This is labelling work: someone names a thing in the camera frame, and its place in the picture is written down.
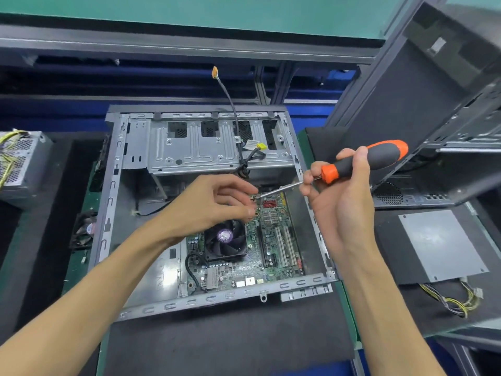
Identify person's left hand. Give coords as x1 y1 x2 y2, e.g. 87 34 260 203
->
154 174 260 248

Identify person's right hand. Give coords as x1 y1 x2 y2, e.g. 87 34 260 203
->
299 146 377 267

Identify orange and black screwdriver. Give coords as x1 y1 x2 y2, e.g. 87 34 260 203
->
255 139 409 200

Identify person's left forearm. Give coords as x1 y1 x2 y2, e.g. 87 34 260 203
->
0 221 188 376

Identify person's right forearm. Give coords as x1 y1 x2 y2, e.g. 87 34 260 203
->
332 243 449 376

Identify black cooling fan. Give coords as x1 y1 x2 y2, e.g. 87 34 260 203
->
203 218 249 263

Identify green motherboard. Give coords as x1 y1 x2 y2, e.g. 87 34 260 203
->
184 191 306 297

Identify dark empty computer case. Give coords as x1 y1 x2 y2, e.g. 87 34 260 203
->
324 0 501 209

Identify grey metal drive cage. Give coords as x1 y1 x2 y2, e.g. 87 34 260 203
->
146 116 296 176

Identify black foam mat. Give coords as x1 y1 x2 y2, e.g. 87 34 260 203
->
0 132 107 345
305 126 501 334
103 287 356 376

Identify grey metal plate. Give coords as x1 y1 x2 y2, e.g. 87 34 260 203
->
398 210 490 284

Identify open grey computer case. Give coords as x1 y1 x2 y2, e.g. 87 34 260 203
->
88 104 339 322

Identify small black case fan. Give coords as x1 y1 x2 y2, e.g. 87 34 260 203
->
70 210 98 252

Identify grey power supply unit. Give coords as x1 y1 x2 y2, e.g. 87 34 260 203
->
0 131 54 210

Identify black motherboard power cable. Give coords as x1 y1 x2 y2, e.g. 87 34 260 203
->
184 252 207 293

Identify black cable with orange connector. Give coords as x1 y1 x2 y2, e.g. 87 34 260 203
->
211 66 267 179

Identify yellow and black cable bundle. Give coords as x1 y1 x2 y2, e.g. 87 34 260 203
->
418 281 484 319

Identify grey metal shelf rail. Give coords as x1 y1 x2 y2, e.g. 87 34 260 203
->
0 24 386 66

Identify yellow power supply cables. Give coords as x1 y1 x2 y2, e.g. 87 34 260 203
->
0 129 30 190

